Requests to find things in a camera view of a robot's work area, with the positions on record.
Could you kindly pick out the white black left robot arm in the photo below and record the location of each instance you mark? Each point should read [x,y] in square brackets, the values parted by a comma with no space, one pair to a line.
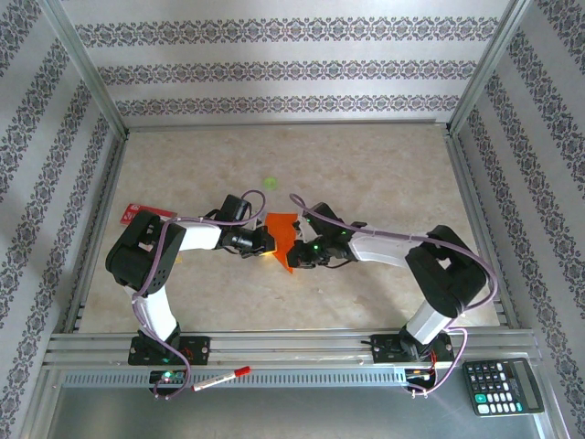
[155,315]

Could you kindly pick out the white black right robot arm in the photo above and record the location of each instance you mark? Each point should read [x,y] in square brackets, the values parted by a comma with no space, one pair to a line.
[384,249]

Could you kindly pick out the steel shelf sheet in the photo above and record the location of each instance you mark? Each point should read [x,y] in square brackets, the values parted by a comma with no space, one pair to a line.
[292,416]

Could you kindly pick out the small green round sticker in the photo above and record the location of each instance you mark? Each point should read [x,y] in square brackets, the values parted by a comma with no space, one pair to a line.
[270,183]

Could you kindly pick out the red card box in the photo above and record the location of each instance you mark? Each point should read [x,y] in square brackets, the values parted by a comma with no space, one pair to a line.
[135,211]

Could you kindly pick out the white marker with red cap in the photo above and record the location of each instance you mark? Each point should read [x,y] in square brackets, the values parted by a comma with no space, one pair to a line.
[219,379]

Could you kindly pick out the left controller board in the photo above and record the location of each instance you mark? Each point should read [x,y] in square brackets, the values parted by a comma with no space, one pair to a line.
[166,376]

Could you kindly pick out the black desk calculator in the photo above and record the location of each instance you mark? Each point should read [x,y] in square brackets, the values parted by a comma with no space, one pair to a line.
[503,386]

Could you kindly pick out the aluminium mounting rail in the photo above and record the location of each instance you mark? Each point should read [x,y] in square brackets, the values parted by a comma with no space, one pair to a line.
[292,347]

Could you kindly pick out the aluminium back rail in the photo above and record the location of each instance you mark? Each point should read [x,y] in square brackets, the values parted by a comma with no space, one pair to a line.
[288,124]

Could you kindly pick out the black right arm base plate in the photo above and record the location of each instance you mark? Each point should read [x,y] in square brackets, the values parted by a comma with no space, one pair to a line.
[386,350]

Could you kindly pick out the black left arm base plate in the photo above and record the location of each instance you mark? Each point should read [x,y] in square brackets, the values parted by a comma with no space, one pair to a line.
[198,350]

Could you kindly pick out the aluminium side rail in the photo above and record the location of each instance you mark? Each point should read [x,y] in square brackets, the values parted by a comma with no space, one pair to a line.
[98,228]
[480,228]

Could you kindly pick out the aluminium frame post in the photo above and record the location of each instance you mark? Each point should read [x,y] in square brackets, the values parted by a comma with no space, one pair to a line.
[86,66]
[488,66]

